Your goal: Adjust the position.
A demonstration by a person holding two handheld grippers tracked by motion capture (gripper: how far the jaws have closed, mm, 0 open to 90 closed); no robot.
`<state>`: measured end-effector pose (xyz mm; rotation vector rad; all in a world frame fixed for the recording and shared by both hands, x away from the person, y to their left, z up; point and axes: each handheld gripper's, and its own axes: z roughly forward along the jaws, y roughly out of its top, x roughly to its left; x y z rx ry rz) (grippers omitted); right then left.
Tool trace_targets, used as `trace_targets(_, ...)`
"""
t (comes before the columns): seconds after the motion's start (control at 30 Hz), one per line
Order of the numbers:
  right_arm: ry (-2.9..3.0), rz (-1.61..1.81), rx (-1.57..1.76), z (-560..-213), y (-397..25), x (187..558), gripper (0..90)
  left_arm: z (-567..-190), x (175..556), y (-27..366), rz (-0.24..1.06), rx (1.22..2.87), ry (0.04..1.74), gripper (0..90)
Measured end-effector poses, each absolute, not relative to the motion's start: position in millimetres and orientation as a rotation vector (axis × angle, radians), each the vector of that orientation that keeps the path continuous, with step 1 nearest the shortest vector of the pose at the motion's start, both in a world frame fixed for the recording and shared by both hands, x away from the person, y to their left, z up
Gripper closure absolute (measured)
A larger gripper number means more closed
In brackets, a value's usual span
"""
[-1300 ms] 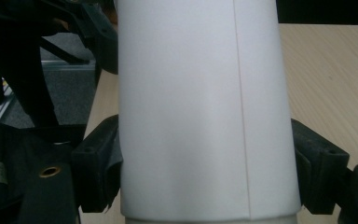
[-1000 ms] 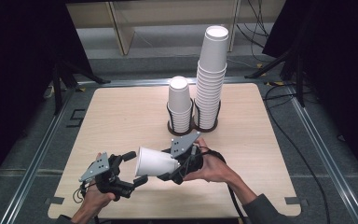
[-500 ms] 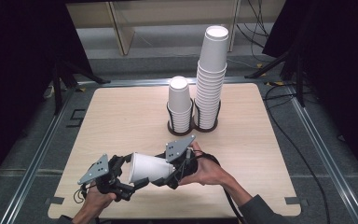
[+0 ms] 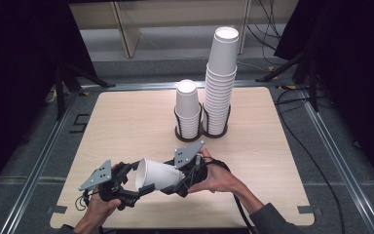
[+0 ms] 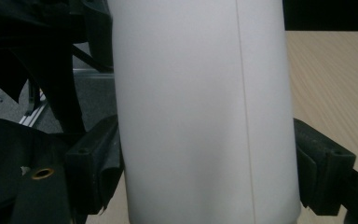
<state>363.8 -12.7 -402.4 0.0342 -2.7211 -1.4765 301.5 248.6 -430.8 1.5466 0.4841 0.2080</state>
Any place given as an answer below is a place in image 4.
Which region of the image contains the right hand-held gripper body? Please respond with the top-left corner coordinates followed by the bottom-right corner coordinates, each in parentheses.
top-left (173, 139), bottom-right (209, 193)

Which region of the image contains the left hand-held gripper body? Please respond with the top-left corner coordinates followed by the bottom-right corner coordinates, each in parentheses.
top-left (78, 159), bottom-right (141, 211)

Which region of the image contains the black wire cup holder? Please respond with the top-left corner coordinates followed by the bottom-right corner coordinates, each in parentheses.
top-left (173, 102), bottom-right (232, 143)

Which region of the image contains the white paper cup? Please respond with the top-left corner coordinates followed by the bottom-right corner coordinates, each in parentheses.
top-left (134, 158), bottom-right (186, 192)

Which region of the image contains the short stack of paper cups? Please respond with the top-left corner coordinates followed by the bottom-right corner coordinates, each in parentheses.
top-left (174, 79), bottom-right (203, 140)

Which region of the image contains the tall stack of paper cups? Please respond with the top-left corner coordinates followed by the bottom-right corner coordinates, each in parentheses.
top-left (202, 26), bottom-right (241, 136)

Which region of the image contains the person's left hand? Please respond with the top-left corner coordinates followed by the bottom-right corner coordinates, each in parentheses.
top-left (83, 194), bottom-right (123, 228)

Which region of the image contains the person's right hand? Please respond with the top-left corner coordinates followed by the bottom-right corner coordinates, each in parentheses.
top-left (188, 147), bottom-right (245, 197)

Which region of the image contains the black metal stand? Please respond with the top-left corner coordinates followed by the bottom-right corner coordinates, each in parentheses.
top-left (53, 62), bottom-right (116, 121)

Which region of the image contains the black curtain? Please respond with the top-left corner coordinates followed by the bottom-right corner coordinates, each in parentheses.
top-left (0, 0), bottom-right (99, 204)
top-left (273, 0), bottom-right (374, 191)

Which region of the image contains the light wooden shelf unit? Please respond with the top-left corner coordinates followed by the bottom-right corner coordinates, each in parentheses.
top-left (68, 0), bottom-right (252, 59)

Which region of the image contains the black tripod stand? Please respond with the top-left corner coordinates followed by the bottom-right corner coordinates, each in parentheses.
top-left (255, 48), bottom-right (320, 113)

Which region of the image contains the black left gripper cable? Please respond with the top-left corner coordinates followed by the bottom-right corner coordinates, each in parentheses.
top-left (74, 189), bottom-right (94, 213)

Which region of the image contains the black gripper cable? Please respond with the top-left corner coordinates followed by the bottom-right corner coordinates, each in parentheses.
top-left (74, 189), bottom-right (94, 213)
top-left (197, 155), bottom-right (257, 234)

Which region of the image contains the metal floor rail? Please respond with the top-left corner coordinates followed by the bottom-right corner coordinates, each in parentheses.
top-left (300, 91), bottom-right (374, 234)
top-left (79, 80), bottom-right (295, 92)
top-left (0, 87), bottom-right (86, 234)

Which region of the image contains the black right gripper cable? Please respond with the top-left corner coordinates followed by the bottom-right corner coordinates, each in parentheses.
top-left (197, 155), bottom-right (257, 234)

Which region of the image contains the long black floor cable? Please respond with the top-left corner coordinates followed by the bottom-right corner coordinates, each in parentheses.
top-left (275, 87), bottom-right (346, 234)

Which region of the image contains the black cable bundle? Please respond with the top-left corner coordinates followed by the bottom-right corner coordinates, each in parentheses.
top-left (246, 0), bottom-right (285, 58)

